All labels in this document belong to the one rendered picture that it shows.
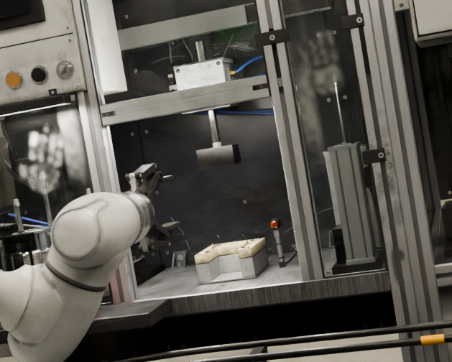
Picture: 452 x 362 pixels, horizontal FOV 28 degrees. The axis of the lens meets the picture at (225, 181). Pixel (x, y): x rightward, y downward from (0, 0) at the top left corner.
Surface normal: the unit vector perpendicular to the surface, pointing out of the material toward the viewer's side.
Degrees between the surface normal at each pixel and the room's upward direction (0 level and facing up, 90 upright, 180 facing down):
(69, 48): 90
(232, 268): 90
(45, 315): 103
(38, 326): 108
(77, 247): 95
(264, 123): 90
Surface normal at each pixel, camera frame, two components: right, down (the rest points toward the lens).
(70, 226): -0.32, -0.12
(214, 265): 0.96, -0.15
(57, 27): -0.25, 0.09
